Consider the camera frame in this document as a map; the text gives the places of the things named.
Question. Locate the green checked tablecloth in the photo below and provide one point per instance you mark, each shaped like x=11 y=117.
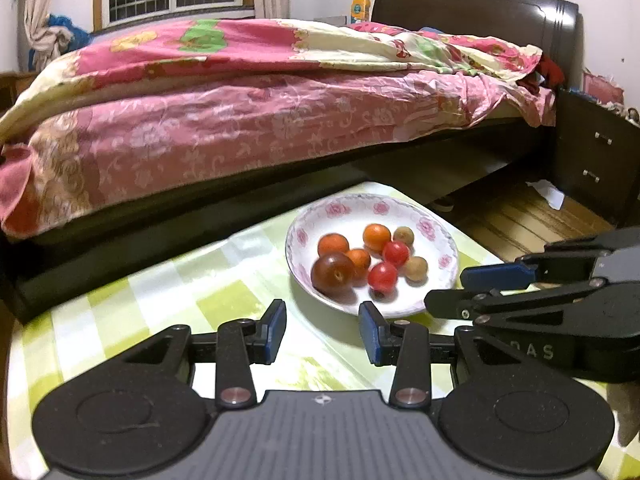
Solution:
x=150 y=285

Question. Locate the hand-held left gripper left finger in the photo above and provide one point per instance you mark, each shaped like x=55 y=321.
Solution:
x=274 y=332

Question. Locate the yellow box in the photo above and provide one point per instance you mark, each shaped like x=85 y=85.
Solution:
x=360 y=11

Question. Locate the white floral rim plate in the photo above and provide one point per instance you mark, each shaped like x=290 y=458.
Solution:
x=350 y=220

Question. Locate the dark wooden headboard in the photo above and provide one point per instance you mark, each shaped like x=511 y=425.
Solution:
x=475 y=10

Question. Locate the slipper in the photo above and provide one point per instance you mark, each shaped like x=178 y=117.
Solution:
x=444 y=204

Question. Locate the wooden cabinet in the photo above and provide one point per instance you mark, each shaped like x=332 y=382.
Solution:
x=15 y=92

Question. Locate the dark wooden nightstand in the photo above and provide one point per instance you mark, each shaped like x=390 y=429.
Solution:
x=595 y=160

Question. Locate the pink box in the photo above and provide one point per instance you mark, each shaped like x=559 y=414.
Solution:
x=602 y=89

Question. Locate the dark red tomato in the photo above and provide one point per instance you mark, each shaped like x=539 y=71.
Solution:
x=332 y=275

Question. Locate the white paper scrap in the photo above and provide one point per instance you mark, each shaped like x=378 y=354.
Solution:
x=547 y=194

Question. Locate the red cloth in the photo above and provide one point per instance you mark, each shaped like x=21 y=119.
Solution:
x=550 y=70

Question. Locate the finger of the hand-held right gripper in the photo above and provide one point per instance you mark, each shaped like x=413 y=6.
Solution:
x=495 y=276
x=450 y=304

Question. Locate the pink floral bedsheet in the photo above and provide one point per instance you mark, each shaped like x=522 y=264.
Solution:
x=225 y=125

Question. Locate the pile of clothes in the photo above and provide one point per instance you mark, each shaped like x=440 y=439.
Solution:
x=55 y=42

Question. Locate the red cherry tomato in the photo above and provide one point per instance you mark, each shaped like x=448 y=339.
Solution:
x=382 y=276
x=395 y=253

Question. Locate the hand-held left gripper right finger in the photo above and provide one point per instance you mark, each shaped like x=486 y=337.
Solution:
x=370 y=332

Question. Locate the small orange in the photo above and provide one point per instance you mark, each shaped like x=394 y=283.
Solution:
x=333 y=243
x=376 y=236
x=361 y=262

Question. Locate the brown longan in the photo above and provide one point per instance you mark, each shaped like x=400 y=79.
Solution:
x=404 y=235
x=416 y=268

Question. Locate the pink cartoon print quilt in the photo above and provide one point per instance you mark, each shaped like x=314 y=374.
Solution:
x=175 y=55

